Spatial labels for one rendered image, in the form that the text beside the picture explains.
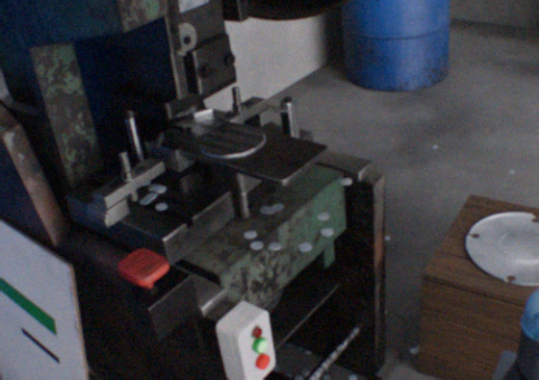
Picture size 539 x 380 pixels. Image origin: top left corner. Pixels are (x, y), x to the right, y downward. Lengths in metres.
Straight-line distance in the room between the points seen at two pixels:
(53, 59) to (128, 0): 0.33
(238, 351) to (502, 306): 0.70
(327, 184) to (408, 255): 0.90
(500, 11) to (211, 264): 3.59
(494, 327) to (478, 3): 3.21
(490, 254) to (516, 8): 2.99
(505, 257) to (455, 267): 0.13
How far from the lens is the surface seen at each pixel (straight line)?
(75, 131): 1.30
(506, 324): 1.51
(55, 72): 1.25
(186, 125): 1.28
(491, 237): 1.63
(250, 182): 1.16
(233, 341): 0.99
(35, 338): 1.61
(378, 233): 1.40
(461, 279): 1.49
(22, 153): 1.33
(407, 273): 2.04
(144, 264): 0.93
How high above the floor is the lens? 1.30
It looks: 31 degrees down
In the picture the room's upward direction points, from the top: 7 degrees counter-clockwise
